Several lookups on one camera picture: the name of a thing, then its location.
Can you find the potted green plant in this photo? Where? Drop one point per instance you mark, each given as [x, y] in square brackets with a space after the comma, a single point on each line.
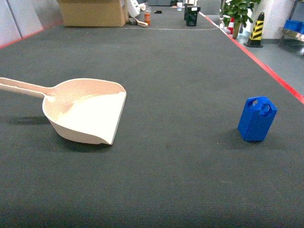
[239, 9]

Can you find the white cup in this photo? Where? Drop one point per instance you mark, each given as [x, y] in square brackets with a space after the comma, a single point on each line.
[179, 6]

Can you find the red white traffic cone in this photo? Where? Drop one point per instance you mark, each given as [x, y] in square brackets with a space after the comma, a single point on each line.
[231, 25]

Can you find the steel shelf rack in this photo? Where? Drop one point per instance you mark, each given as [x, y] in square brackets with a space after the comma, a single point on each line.
[296, 13]

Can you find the blue bin on shelf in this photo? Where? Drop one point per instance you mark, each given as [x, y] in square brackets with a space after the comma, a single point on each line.
[294, 25]

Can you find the orange bottle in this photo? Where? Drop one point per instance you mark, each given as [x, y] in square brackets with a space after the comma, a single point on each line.
[147, 15]

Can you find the beige plastic dustpan scoop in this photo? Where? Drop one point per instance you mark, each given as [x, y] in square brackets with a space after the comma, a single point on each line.
[81, 110]

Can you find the blue plastic block part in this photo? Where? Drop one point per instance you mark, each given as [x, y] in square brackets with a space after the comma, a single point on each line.
[256, 119]

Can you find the black box on table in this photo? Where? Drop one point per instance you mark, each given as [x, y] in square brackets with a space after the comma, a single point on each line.
[191, 14]

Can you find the yellow black striped bollard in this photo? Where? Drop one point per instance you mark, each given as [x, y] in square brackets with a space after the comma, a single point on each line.
[255, 38]

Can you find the wooden handle brush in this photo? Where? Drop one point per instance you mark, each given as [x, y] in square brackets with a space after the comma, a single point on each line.
[140, 23]

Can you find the cardboard box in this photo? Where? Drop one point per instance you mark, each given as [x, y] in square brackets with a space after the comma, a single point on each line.
[94, 13]

